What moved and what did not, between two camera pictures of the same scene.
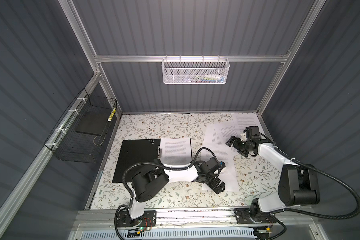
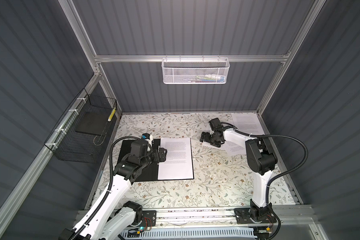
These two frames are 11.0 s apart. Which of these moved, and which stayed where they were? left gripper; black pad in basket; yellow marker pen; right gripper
Moved: right gripper; left gripper
Stayed: black pad in basket; yellow marker pen
